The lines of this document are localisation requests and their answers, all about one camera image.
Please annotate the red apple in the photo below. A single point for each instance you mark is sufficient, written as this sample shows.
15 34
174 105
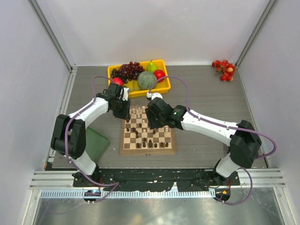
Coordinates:
118 81
159 75

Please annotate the red cherry cluster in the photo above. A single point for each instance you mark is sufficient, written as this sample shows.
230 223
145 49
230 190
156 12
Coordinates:
225 69

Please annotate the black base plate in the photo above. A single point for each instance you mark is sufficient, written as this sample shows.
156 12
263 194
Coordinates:
159 180

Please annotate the red apple left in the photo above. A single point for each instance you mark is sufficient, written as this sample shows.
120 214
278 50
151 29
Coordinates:
118 81

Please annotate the green pear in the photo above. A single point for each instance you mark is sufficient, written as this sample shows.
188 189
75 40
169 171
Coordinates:
152 67

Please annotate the wooden chess board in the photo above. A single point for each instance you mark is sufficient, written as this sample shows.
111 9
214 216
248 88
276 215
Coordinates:
154 142

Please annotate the white cable duct strip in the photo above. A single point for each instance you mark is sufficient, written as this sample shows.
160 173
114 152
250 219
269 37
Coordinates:
80 193

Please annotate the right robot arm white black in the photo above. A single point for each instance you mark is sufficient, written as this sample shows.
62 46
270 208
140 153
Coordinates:
241 138

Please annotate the yellow plastic fruit tray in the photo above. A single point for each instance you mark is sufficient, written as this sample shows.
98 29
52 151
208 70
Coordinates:
135 91

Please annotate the red apple right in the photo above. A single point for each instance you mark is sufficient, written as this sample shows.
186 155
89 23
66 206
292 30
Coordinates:
159 75

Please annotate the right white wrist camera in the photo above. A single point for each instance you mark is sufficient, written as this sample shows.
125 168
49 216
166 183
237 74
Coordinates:
151 96

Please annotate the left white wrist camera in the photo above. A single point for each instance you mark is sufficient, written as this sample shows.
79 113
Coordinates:
125 93

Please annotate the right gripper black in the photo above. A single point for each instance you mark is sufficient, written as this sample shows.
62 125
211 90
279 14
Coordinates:
151 117

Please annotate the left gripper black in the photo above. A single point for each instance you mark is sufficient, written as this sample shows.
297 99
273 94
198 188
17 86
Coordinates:
123 110

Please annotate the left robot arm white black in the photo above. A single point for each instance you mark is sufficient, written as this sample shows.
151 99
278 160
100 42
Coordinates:
69 134

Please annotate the black grape bunch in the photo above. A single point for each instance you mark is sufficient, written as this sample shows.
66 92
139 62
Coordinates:
117 73

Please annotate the green melon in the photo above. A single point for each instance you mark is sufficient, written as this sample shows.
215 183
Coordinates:
145 80

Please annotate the red grape bunch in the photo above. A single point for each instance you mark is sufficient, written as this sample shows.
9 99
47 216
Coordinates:
130 71

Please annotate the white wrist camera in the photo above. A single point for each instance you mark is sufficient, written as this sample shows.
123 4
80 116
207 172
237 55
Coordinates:
151 96
125 93

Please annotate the green plastic tray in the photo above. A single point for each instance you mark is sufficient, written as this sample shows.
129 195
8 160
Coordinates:
96 144

